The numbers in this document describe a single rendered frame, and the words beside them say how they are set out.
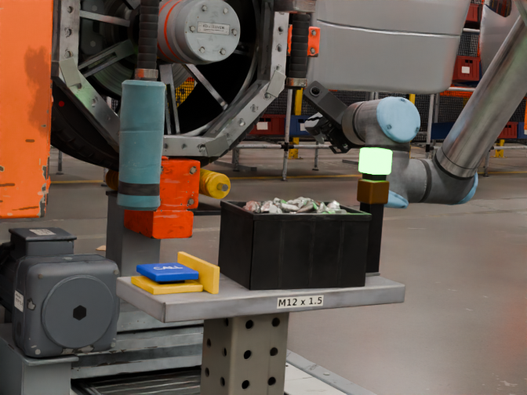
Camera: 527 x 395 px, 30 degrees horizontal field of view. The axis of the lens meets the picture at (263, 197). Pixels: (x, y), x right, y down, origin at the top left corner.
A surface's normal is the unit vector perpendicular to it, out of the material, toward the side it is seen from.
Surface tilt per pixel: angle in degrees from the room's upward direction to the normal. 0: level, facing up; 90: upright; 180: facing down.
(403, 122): 77
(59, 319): 90
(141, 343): 90
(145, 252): 90
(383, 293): 90
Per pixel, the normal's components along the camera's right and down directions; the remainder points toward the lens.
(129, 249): 0.51, 0.15
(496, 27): -0.96, -0.03
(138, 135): -0.02, 0.16
